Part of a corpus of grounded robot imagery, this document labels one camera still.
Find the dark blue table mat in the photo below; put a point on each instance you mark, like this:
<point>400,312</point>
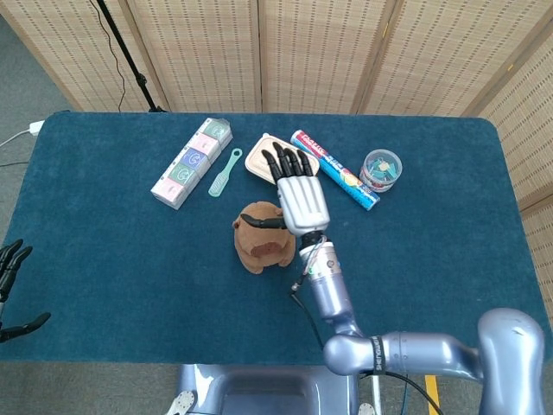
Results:
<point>129,281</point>

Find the mint green plastic comb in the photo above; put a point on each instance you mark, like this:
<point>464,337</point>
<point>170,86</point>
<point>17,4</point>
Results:
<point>222,177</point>

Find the yellow floor tape strip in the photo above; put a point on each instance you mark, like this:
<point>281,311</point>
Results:
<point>433,395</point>

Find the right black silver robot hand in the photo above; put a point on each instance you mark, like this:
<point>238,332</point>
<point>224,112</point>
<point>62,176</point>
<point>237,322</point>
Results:
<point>302,203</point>

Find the white power adapter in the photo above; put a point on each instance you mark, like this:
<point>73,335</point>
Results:
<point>35,127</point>

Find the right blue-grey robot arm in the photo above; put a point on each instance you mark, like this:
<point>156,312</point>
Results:
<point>332,298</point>

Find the pastel tissue pack strip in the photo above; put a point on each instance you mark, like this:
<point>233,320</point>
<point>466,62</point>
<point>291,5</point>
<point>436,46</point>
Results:
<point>190,166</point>

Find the black tripod stand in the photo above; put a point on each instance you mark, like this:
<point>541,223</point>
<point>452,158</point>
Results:
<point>129,56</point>

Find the metal table leg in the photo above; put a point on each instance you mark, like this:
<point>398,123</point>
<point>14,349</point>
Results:
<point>376,391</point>

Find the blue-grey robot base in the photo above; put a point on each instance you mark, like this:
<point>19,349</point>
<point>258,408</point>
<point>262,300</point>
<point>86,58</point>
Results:
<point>268,389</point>

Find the clear jar of binder clips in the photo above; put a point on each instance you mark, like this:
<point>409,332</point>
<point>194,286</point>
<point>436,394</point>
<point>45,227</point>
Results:
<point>381,170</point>

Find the brown capybara plush toy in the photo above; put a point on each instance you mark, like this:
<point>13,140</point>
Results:
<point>259,250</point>

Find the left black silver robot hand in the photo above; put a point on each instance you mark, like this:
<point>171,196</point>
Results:
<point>10,263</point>

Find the white lidded food container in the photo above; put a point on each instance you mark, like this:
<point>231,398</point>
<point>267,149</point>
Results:
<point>258,161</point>

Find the bamboo folding screen panel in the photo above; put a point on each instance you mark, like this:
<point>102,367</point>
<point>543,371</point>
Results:
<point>203,52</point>
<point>324,52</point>
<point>445,56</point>
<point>65,47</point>
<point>542,250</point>
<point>527,129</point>

